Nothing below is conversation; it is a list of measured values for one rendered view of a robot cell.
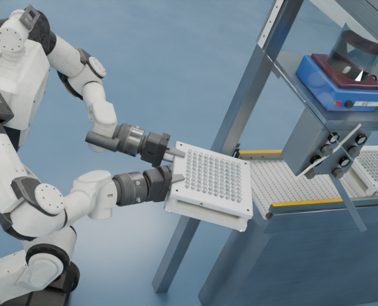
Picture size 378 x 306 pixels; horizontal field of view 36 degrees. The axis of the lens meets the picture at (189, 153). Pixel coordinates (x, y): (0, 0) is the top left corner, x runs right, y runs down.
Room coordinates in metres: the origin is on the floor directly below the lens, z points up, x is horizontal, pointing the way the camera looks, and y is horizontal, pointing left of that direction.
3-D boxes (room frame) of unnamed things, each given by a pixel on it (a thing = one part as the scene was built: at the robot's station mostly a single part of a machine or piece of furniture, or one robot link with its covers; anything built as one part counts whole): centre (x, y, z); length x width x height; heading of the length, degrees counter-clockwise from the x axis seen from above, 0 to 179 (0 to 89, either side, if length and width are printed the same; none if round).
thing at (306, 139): (1.65, -0.40, 1.14); 0.22 x 0.11 x 0.20; 126
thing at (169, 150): (1.41, 0.04, 1.05); 0.06 x 0.03 x 0.02; 93
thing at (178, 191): (1.38, -0.09, 1.03); 0.25 x 0.24 x 0.02; 11
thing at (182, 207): (1.38, -0.09, 0.98); 0.24 x 0.24 x 0.02; 11
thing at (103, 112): (1.43, 0.28, 1.04); 0.13 x 0.07 x 0.09; 29
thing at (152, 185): (1.23, 0.08, 1.03); 0.12 x 0.10 x 0.13; 133
